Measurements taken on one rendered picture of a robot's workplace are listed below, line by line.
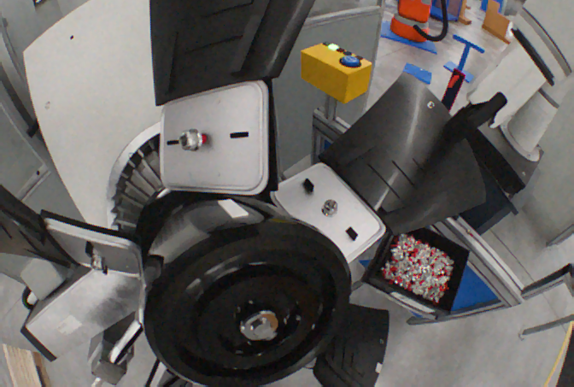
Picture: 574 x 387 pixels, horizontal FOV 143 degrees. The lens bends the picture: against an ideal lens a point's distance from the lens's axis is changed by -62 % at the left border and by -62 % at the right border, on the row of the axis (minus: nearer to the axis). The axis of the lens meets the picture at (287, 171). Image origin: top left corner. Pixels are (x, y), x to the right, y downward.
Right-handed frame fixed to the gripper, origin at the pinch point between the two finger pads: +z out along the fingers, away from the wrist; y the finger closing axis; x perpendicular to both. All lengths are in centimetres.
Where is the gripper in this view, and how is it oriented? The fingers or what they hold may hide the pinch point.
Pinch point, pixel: (460, 125)
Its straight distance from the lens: 34.8
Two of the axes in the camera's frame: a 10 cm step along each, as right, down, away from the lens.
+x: 6.2, 7.5, -2.1
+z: -1.6, 3.8, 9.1
